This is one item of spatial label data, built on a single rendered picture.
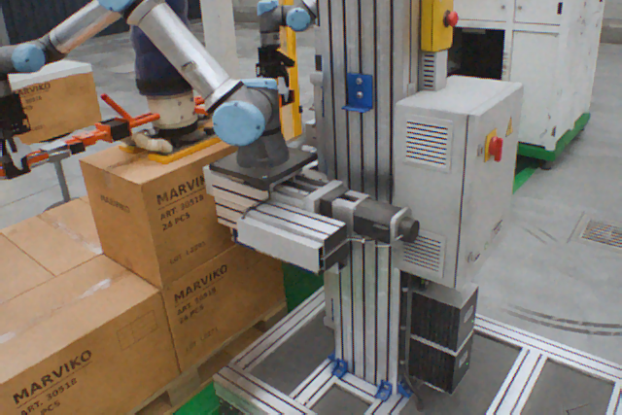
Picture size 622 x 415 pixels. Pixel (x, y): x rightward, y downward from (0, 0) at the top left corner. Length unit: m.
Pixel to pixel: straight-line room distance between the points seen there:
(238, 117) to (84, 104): 2.49
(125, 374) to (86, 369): 0.16
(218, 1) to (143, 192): 1.84
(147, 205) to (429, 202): 0.89
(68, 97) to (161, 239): 1.96
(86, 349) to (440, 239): 1.14
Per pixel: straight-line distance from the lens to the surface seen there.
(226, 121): 1.22
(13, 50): 1.52
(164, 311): 1.90
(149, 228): 1.72
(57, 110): 3.55
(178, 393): 2.13
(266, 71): 1.85
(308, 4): 1.70
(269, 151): 1.38
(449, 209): 1.26
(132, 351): 1.89
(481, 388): 1.90
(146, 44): 1.79
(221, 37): 3.29
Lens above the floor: 1.56
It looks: 24 degrees down
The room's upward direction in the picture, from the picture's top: 3 degrees counter-clockwise
